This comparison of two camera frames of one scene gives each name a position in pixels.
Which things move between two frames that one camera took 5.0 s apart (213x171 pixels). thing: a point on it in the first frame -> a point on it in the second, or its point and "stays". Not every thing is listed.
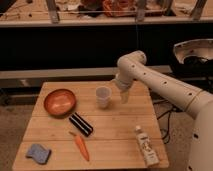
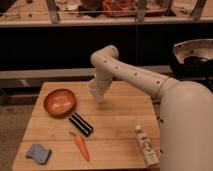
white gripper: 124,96 -> 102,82
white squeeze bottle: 144,141 stays
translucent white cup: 103,95 -> 94,89
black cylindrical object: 82,125 stays
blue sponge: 39,153 stays
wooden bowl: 59,102 stays
